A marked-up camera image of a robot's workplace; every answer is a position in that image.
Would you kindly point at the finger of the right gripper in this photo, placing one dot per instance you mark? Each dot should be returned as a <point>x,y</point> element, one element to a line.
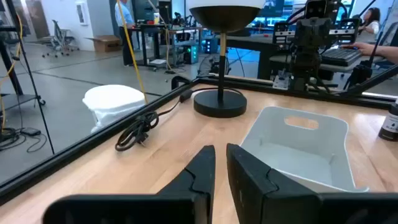
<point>322,35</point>
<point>304,35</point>

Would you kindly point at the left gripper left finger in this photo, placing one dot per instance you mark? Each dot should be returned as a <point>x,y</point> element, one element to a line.
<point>192,205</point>

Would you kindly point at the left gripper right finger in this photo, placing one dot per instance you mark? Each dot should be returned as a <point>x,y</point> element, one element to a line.
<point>255,199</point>

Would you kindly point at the large black food colouring bottle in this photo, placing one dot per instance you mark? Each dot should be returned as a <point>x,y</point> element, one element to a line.
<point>388,124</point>

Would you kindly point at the person's forearm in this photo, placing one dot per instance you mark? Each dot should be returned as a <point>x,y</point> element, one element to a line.
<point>388,53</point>

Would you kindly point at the person's hand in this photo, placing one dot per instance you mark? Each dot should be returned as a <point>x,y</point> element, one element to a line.
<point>360,48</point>

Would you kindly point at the black computer keyboard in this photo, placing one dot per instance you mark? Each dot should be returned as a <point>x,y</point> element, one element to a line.
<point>340,56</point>

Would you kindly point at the person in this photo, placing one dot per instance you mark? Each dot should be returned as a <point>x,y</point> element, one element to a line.
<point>371,21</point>
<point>124,15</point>

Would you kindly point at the grey keyboard desk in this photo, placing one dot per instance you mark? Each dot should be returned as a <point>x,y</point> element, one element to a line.
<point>370,59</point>

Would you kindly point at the grey plastic bin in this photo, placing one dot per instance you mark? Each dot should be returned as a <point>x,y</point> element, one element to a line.
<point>295,161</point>

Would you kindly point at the globe table lamp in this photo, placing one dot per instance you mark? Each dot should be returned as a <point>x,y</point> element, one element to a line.
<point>220,105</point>

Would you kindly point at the black floor fan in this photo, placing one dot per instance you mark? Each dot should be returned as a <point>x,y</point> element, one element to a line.
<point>205,67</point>

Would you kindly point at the computer tower green lights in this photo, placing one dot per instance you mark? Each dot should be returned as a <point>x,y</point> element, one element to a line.
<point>191,54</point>

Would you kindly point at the black curved clamp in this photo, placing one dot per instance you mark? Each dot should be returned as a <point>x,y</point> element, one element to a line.
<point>173,84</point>

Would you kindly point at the white lined trash bin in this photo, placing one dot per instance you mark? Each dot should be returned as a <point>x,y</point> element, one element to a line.
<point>112,105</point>

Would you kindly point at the black office desk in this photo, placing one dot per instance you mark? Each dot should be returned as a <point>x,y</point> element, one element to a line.
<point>143,46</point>

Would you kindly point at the small black power adapter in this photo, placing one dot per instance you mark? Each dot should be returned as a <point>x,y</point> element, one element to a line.
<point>30,131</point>

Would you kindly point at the cardboard box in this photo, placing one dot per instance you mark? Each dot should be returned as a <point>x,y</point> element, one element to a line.
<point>105,45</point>

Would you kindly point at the black light stand pole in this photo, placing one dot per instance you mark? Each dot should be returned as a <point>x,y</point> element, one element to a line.
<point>35,93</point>

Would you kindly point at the black rolling cart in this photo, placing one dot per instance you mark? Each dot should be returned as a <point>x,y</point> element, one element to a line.
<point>15,101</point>

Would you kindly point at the grey office chair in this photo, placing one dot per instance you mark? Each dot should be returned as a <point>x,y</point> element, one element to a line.
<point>59,37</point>

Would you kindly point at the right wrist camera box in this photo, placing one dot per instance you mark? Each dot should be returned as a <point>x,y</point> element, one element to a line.
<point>316,8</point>

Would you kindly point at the small white metal bracket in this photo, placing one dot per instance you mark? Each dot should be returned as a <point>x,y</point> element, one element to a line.
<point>281,82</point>

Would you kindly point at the white wall panel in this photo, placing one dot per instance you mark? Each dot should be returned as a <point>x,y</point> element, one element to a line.
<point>82,14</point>

